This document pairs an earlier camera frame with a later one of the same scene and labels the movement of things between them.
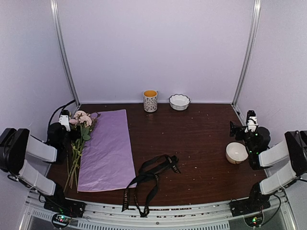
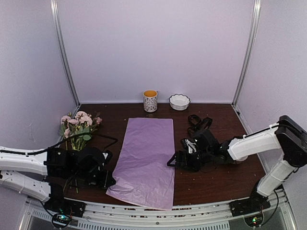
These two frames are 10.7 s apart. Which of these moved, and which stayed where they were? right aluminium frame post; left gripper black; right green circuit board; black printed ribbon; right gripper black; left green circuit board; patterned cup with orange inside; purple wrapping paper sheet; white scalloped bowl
Moved: purple wrapping paper sheet; right gripper black; black printed ribbon; left gripper black
Stayed: right green circuit board; right aluminium frame post; white scalloped bowl; patterned cup with orange inside; left green circuit board
